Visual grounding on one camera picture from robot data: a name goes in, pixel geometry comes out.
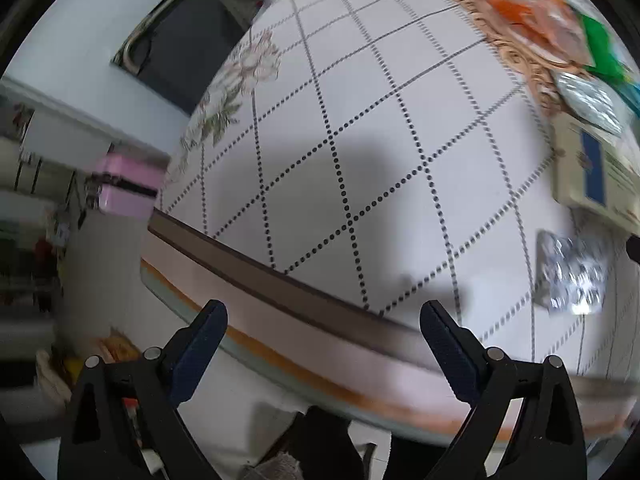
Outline silver blister pack lower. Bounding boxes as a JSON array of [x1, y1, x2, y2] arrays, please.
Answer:
[[534, 231, 611, 316]]

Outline silver blister pack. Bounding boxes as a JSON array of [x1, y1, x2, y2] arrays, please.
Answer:
[[553, 72, 623, 136], [534, 231, 611, 316]]

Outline person black trousers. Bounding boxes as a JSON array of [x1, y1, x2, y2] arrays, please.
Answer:
[[239, 405, 370, 480]]

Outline pink suitcase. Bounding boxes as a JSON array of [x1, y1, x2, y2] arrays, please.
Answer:
[[86, 153, 165, 220]]

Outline white blue medicine box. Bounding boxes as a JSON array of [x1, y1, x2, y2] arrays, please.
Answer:
[[551, 112, 639, 235]]

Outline silver blister pack upper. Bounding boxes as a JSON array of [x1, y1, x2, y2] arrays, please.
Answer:
[[553, 72, 623, 136]]

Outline green plastic bag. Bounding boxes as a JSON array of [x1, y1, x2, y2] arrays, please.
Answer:
[[580, 14, 630, 82]]

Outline orange pink plastic wrapper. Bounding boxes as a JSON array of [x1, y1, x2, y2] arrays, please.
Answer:
[[480, 0, 593, 66]]

